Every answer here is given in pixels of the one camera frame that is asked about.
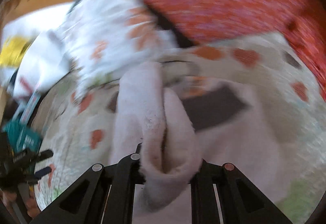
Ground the white garment with grey band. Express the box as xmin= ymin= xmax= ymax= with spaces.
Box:
xmin=109 ymin=62 xmax=286 ymax=223

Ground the green printed package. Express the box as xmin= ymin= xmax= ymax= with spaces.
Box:
xmin=2 ymin=119 xmax=42 ymax=154

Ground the quilted heart pattern bedspread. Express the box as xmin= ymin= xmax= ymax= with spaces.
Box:
xmin=33 ymin=33 xmax=325 ymax=223

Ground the colourful shapes box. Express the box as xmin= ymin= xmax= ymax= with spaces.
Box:
xmin=18 ymin=92 xmax=41 ymax=125

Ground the white paper bag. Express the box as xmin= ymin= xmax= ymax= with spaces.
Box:
xmin=11 ymin=29 xmax=75 ymax=98

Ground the white floral leaf pillow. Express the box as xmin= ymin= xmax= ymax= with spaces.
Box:
xmin=58 ymin=0 xmax=178 ymax=102

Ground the red floral patterned cloth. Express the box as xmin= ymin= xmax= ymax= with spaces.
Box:
xmin=144 ymin=0 xmax=325 ymax=96

